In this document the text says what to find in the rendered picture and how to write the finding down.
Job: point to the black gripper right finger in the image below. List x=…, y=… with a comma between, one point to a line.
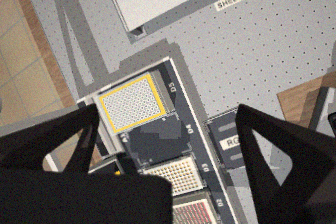
x=312, y=179

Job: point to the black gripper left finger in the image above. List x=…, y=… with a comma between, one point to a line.
x=26, y=149

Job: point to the white reservoir tray with red liquid troughs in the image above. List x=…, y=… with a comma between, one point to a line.
x=195, y=213

